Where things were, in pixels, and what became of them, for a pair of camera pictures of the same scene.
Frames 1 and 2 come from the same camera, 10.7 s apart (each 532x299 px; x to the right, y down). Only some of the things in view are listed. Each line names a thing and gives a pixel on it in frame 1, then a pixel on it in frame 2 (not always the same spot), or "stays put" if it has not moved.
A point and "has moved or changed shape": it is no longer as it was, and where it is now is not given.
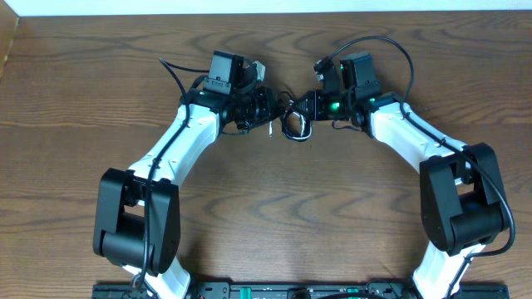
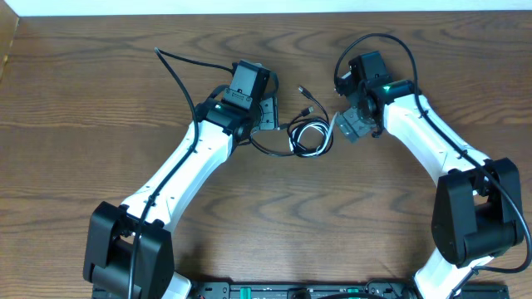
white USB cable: x=271 y=128 has moved or changed shape
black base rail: x=487 y=290 stays put
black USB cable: x=308 y=129 → x=308 y=137
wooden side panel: x=8 y=25 stays put
